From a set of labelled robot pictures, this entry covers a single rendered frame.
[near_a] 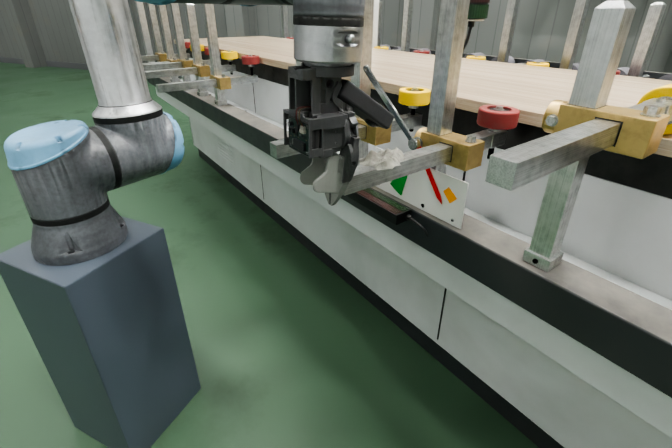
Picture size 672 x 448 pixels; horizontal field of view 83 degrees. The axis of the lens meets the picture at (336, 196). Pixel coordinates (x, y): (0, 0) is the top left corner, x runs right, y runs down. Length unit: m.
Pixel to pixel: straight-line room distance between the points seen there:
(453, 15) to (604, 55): 0.25
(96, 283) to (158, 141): 0.34
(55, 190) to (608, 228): 1.10
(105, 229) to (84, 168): 0.15
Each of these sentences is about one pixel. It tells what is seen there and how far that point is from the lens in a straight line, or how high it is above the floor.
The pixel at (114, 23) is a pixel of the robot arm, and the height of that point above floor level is 1.07.
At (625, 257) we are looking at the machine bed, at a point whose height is 0.66.
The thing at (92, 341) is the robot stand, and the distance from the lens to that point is 1.03.
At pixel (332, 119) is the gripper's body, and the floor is 0.96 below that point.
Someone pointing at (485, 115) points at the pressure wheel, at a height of 0.90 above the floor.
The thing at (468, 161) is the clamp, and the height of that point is 0.84.
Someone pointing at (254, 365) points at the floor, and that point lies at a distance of 1.44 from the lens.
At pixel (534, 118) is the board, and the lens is 0.90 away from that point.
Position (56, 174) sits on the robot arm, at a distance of 0.93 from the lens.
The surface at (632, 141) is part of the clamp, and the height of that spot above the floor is 0.94.
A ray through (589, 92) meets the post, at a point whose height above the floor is 0.99.
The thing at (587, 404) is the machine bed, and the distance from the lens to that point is 1.15.
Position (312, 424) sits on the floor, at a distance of 1.30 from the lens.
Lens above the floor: 1.09
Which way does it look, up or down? 26 degrees down
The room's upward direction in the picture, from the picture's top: straight up
